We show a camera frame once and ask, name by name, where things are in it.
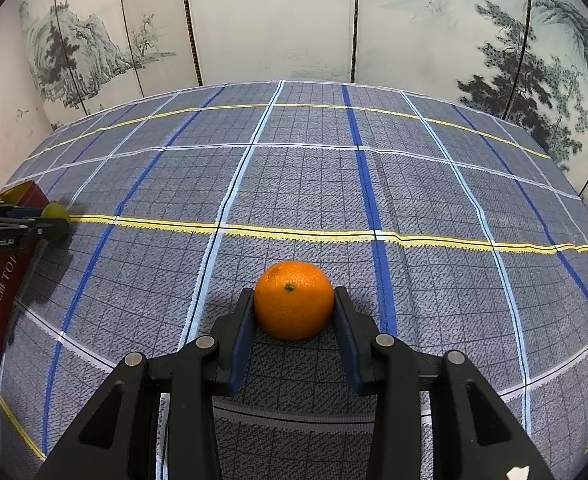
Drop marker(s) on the green tomato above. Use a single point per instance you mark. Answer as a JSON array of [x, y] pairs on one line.
[[56, 211]]

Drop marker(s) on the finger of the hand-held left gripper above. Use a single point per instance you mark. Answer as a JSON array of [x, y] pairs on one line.
[[31, 212], [49, 230]]

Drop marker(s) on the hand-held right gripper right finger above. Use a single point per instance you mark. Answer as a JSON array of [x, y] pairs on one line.
[[346, 352]]

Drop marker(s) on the grey plaid tablecloth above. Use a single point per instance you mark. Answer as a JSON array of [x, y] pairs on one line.
[[324, 170]]

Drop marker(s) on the orange mandarin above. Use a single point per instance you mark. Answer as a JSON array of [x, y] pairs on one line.
[[294, 300]]

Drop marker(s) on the painted folding screen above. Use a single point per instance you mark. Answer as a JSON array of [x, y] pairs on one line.
[[274, 20]]

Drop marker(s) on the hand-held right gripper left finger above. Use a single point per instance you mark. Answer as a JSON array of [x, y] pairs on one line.
[[241, 347]]

